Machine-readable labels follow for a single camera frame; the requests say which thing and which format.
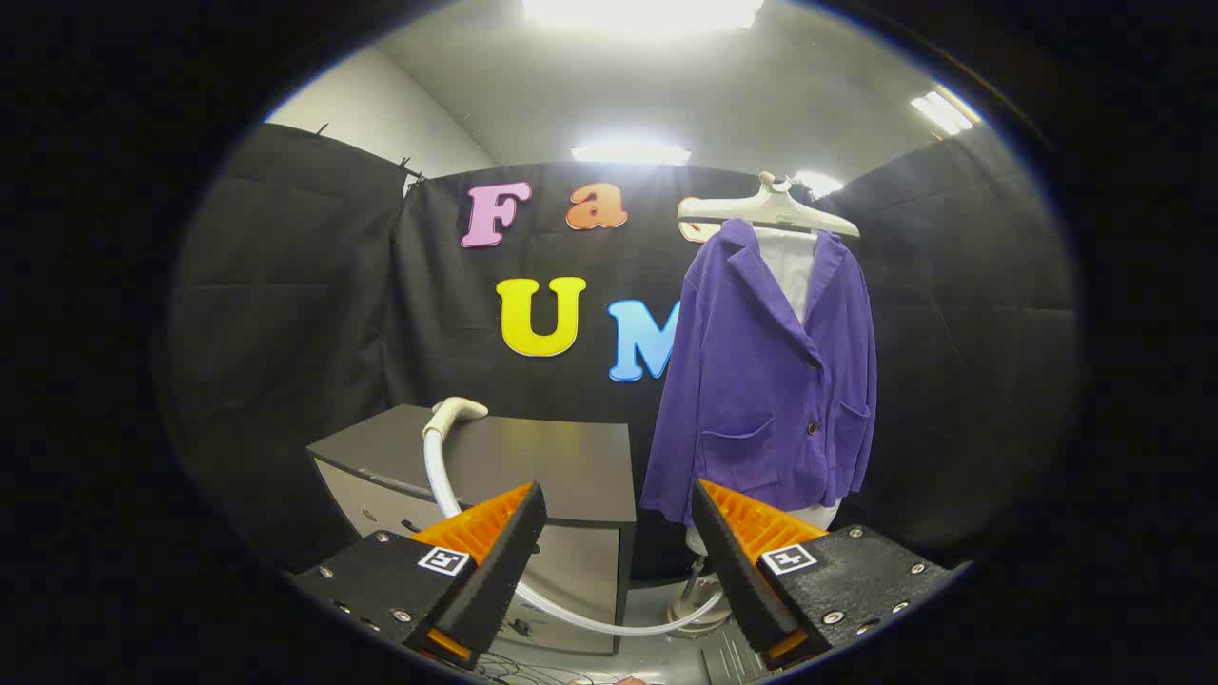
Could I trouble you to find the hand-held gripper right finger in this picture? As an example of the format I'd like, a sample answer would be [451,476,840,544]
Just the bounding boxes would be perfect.
[691,479,957,669]

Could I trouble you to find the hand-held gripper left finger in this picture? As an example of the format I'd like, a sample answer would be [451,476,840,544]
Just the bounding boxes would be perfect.
[293,480,549,669]

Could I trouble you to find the purple corduroy jacket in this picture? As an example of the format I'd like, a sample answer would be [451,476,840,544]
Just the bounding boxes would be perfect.
[639,218,878,526]

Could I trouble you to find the white plastic clothes hanger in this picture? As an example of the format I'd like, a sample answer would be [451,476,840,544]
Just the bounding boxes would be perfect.
[677,171,861,239]

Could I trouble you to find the grey cabinet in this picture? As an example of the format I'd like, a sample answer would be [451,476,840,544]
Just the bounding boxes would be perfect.
[306,404,637,657]

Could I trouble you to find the long ceiling light strip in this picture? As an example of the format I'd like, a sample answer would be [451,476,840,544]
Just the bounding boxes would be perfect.
[571,141,692,165]

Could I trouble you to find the double ceiling light panel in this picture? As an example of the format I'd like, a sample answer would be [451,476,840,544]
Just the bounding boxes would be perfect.
[909,90,977,136]

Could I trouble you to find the large ceiling light panel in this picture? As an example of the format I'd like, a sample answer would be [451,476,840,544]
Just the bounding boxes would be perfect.
[521,0,765,35]

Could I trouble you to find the tangle of floor cables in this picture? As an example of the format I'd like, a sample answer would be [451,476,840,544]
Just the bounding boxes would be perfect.
[476,652,619,685]

